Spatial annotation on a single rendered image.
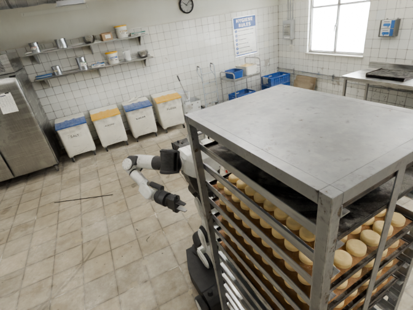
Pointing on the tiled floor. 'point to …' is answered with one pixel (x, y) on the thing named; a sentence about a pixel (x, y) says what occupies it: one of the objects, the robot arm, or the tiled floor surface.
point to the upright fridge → (23, 125)
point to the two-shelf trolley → (240, 77)
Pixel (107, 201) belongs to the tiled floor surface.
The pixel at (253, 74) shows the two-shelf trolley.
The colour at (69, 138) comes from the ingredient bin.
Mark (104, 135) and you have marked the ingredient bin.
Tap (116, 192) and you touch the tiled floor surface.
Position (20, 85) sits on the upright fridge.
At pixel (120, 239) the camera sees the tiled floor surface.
